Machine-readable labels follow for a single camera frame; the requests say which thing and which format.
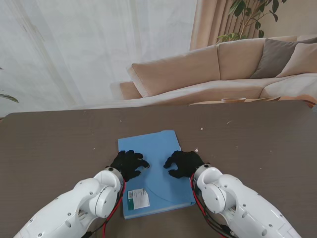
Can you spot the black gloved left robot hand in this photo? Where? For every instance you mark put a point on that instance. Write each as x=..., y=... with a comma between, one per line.
x=126, y=163

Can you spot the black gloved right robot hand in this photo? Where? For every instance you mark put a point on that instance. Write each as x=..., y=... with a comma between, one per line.
x=187, y=163

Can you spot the blue plastic file folder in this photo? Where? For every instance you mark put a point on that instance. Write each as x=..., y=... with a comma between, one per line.
x=161, y=196

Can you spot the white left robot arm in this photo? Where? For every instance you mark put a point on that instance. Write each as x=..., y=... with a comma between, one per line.
x=74, y=205

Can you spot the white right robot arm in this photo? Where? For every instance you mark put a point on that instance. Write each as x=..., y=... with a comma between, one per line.
x=223, y=193

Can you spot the small pale elongated scrap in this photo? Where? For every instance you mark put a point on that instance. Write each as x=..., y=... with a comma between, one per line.
x=229, y=122

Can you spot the beige fabric sofa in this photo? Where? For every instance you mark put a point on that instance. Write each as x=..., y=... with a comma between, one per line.
x=173, y=74

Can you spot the light wooden side table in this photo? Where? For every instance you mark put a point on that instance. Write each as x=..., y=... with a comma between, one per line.
x=257, y=100

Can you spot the white sheer curtain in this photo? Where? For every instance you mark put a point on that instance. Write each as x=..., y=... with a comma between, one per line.
x=74, y=49

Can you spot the dark green plant leaf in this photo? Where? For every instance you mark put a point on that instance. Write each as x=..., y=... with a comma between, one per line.
x=10, y=97

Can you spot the grey-brown sofa cushion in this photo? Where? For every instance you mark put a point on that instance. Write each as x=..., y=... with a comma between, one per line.
x=275, y=57

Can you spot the beige pleated curtain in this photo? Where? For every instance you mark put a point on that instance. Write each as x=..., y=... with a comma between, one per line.
x=210, y=22

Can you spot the beige sofa cushion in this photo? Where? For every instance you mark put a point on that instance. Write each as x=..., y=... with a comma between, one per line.
x=302, y=59

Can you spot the green leafy houseplant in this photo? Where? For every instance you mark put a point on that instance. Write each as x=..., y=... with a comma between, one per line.
x=239, y=6

